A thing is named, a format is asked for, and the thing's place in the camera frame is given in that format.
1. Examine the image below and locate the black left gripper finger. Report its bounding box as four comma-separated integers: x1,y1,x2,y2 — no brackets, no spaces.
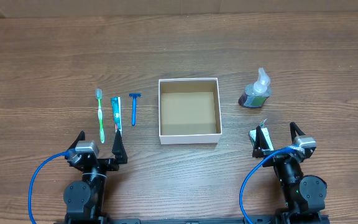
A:
112,130,128,164
68,131,85,150

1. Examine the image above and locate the green white soap packet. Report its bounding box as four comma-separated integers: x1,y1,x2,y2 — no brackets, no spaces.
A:
249,119,274,151

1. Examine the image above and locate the blue left cable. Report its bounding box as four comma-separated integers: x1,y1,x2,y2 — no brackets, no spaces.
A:
27,150,74,224

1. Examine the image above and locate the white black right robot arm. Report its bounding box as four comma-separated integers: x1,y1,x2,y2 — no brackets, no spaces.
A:
252,122,330,224

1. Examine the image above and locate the clear soap pump bottle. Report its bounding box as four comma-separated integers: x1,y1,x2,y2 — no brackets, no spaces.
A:
238,67,272,108

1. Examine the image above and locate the blue cable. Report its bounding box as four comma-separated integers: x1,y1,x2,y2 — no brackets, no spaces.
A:
27,150,74,224
239,146,301,224

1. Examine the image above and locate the green white toothbrush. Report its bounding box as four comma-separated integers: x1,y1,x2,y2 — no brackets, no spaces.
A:
95,88,105,144

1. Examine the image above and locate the blue disposable razor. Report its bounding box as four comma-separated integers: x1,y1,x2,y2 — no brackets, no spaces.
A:
129,93,141,126

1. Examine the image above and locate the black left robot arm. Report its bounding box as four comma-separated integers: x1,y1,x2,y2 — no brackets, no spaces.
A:
63,131,128,223

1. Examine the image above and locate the white cardboard box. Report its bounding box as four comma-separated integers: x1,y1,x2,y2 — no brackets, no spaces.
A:
158,78,223,145

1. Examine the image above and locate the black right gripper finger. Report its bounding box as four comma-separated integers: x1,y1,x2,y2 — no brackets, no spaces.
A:
290,122,305,144
254,126,270,150

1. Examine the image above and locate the green toothpaste tube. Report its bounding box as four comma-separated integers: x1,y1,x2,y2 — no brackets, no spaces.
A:
111,96,122,133

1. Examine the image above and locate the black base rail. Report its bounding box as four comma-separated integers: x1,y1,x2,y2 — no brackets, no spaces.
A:
55,215,330,224

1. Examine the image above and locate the blue right cable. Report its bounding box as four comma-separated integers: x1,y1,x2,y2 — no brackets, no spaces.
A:
239,146,301,224

